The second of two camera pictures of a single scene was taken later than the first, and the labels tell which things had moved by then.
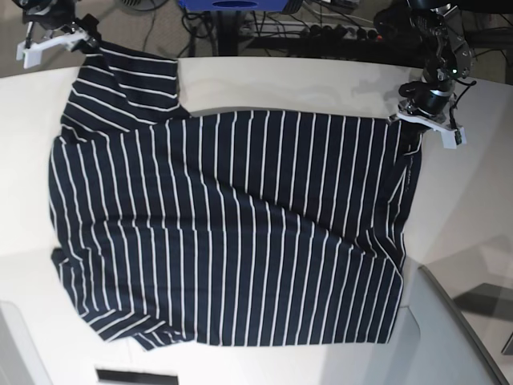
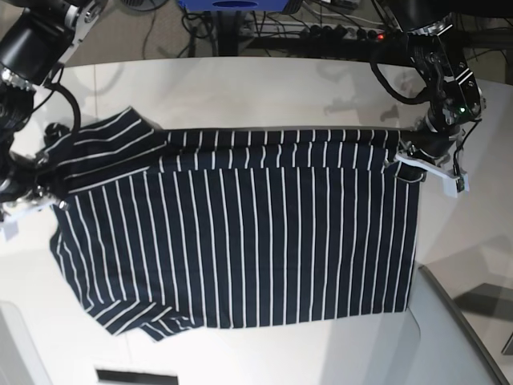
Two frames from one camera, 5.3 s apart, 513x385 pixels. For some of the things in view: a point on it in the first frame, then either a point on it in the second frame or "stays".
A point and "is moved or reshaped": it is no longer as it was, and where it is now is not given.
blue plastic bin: [234, 5] stays
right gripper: [430, 97] to [433, 144]
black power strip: [296, 30] stays
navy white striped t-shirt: [244, 228] is moved or reshaped
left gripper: [89, 24] to [18, 177]
